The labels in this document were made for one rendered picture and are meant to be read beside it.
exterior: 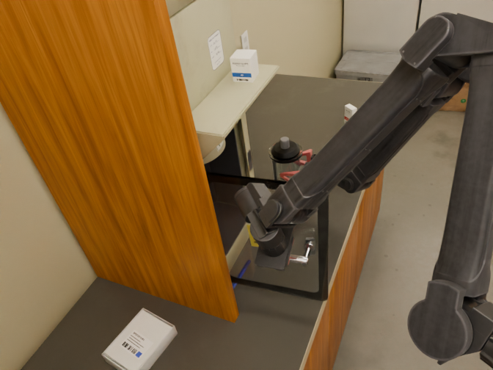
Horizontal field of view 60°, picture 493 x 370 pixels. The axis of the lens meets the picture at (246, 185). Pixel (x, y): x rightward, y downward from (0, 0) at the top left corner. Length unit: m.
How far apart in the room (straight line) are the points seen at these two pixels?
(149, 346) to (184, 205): 0.44
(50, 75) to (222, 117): 0.34
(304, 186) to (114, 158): 0.42
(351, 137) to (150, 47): 0.35
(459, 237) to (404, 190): 2.41
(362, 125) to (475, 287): 0.28
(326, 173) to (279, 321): 0.59
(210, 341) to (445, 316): 0.74
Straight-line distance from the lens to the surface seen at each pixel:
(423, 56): 0.63
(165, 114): 0.78
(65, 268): 1.40
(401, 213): 2.85
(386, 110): 0.68
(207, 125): 0.89
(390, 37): 4.05
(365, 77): 3.75
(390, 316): 2.37
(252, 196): 0.85
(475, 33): 0.63
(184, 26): 0.92
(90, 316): 1.38
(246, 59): 1.01
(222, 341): 1.21
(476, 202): 0.61
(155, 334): 1.22
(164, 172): 0.88
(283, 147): 1.36
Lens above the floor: 1.97
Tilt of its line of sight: 40 degrees down
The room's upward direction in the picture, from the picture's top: 9 degrees counter-clockwise
